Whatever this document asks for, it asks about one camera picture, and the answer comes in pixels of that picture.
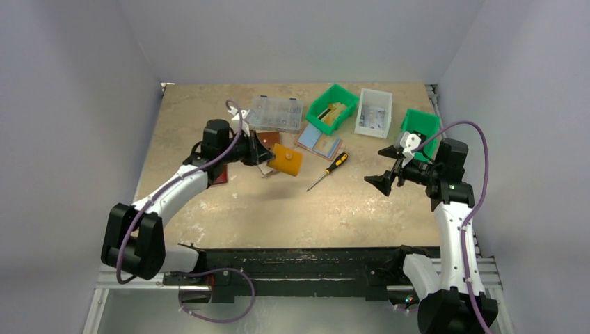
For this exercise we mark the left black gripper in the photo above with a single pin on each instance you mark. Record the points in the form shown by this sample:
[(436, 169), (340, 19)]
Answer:
[(254, 150)]

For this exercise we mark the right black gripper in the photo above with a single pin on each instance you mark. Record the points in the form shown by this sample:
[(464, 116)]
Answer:
[(396, 168)]

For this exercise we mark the mustard yellow card holder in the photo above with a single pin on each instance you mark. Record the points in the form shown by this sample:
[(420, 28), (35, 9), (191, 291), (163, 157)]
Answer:
[(286, 160)]

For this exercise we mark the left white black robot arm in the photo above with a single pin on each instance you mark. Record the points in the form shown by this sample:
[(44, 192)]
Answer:
[(134, 240)]

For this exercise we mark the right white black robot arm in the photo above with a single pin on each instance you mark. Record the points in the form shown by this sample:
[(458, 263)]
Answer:
[(453, 299)]

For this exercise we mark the beige card holder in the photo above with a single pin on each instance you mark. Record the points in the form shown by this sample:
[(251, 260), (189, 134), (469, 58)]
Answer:
[(266, 171)]

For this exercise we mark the brown leather card holder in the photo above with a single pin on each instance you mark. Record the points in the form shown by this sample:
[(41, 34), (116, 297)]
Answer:
[(269, 139)]

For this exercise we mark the red leather card holder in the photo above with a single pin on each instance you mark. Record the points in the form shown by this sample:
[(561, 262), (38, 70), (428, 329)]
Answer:
[(222, 178)]

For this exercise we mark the cards in white bin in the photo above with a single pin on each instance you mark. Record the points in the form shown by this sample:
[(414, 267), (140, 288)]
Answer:
[(372, 117)]

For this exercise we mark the stack of loose cards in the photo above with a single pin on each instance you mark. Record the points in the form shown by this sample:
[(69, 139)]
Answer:
[(318, 143)]

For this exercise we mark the cards in green bin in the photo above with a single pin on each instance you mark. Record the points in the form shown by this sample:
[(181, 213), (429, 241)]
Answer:
[(331, 113)]

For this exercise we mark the green bin with cards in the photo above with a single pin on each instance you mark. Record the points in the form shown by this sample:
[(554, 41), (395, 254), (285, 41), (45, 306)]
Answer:
[(336, 93)]

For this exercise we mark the clear plastic organizer box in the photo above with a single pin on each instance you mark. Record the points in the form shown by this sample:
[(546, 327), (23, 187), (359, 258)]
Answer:
[(275, 114)]

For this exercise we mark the yellow black screwdriver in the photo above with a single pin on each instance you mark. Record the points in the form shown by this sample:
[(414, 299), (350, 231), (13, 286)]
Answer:
[(338, 162)]

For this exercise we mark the white plastic bin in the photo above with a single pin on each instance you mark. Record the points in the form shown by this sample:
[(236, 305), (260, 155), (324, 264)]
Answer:
[(375, 98)]

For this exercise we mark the green bin right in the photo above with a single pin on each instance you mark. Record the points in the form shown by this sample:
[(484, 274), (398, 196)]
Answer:
[(426, 124)]

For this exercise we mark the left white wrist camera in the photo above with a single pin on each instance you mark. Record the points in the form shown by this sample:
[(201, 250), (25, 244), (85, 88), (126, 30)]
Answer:
[(239, 121)]

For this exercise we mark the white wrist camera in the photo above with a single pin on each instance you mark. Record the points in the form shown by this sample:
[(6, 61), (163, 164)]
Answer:
[(239, 121), (408, 143)]

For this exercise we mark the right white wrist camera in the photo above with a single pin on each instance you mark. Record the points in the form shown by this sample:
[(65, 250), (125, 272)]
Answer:
[(408, 143)]

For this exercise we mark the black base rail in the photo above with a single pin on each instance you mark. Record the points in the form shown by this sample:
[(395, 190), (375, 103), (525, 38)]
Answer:
[(371, 273)]

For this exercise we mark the aluminium frame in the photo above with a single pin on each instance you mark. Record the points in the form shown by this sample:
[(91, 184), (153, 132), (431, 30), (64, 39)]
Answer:
[(107, 283)]

